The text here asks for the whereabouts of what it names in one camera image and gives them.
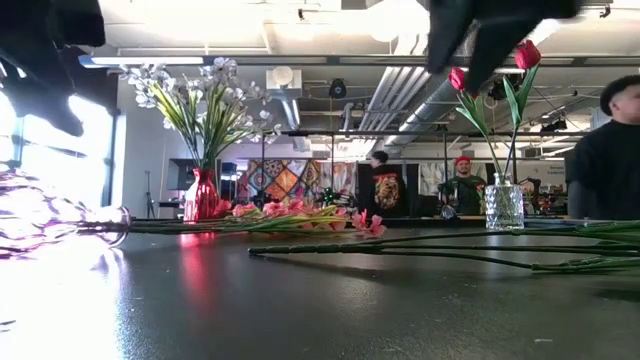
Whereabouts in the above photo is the silver round ventilation duct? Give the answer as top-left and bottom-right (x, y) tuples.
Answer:
(382, 19), (481, 156)

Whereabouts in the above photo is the colourful patterned wall hanging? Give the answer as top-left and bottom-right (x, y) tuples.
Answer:
(237, 158), (359, 211)

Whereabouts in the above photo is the dark wall screen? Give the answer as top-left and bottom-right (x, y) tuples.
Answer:
(167, 158), (221, 191)

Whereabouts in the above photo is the white ceiling air unit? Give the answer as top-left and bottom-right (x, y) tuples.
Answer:
(264, 64), (304, 99)

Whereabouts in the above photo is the white ribbed ceiling duct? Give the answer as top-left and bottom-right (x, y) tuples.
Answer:
(358, 19), (441, 132)

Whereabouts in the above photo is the black metal station frame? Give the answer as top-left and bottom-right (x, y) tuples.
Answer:
(259, 128), (591, 216)

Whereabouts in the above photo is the clear textured glass vase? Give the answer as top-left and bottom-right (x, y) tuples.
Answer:
(484, 172), (525, 232)

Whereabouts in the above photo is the purple swirl glass vase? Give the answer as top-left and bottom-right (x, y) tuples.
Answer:
(0, 168), (132, 261)

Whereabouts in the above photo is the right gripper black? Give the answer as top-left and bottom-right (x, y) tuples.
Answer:
(427, 0), (581, 94)

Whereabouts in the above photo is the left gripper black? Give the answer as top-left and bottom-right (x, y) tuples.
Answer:
(0, 0), (106, 138)

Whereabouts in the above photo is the small pink blossom bunch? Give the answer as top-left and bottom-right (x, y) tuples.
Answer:
(248, 219), (640, 275)

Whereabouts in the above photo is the black ceiling spotlight cluster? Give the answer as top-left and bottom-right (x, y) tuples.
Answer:
(487, 72), (526, 101)

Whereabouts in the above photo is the black overhead frame bar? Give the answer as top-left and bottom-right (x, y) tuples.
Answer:
(79, 53), (640, 69)

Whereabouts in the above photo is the person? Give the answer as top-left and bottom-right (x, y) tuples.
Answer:
(439, 154), (487, 217)
(368, 149), (409, 217)
(567, 74), (640, 221)

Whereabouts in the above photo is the ceiling track light bar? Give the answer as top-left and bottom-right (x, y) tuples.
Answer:
(579, 0), (615, 20)

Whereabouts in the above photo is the red glass vase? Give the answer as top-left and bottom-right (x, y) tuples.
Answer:
(183, 167), (221, 224)

